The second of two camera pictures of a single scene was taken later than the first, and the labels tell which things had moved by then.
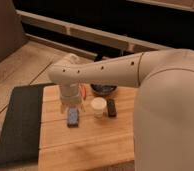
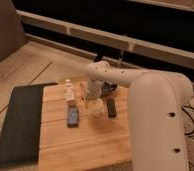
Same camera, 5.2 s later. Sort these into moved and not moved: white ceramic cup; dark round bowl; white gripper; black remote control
Moved: white gripper
Not moved: white ceramic cup; black remote control; dark round bowl
